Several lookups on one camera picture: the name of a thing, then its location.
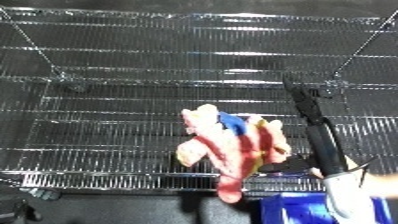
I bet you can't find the pink red plush toy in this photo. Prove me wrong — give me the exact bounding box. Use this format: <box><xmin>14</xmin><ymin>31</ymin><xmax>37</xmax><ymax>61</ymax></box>
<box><xmin>174</xmin><ymin>103</ymin><xmax>294</xmax><ymax>205</ymax></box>

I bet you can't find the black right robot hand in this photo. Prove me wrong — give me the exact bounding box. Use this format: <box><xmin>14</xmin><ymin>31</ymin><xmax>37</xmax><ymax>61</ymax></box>
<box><xmin>257</xmin><ymin>77</ymin><xmax>352</xmax><ymax>179</ymax></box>

